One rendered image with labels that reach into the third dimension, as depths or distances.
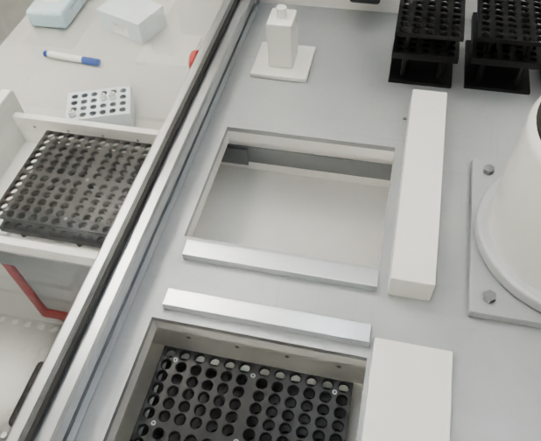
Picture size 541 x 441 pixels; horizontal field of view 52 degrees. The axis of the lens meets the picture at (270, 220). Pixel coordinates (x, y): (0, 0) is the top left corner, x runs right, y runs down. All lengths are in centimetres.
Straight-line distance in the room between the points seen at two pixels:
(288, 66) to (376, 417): 55
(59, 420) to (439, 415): 36
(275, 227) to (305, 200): 7
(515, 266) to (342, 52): 47
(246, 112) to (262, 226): 17
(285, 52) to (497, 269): 45
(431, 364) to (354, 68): 50
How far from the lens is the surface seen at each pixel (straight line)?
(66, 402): 59
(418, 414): 59
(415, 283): 63
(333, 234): 84
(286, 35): 87
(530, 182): 59
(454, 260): 69
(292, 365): 71
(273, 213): 86
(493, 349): 65
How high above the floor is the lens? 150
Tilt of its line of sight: 52 degrees down
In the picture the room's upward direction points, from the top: 5 degrees counter-clockwise
